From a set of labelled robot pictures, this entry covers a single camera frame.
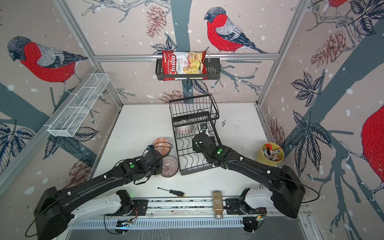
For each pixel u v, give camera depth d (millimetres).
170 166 842
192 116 1082
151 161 610
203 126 693
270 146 811
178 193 770
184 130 978
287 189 402
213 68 949
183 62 876
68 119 725
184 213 727
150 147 742
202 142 580
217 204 705
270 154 835
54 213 385
